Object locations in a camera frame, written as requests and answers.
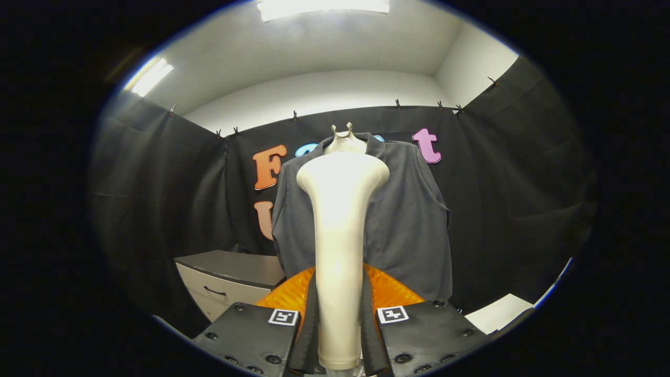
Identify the large ceiling light panel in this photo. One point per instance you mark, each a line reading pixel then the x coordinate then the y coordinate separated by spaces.
pixel 324 6

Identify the grey button shirt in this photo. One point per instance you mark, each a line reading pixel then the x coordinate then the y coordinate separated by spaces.
pixel 408 225

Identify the white garment steamer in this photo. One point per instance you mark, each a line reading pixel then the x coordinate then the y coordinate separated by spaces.
pixel 340 235

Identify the narrow ceiling light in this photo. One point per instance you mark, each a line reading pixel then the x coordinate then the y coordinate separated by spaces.
pixel 152 77

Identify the cream clothes hanger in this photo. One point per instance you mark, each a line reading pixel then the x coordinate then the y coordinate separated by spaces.
pixel 345 142

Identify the grey drawer cabinet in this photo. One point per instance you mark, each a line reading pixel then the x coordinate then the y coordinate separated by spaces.
pixel 230 269

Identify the white side table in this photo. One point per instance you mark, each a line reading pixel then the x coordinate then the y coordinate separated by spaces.
pixel 497 314

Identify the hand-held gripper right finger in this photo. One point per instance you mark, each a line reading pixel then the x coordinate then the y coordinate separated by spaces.
pixel 369 340

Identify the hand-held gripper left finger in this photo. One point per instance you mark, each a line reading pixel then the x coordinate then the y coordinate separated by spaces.
pixel 309 340

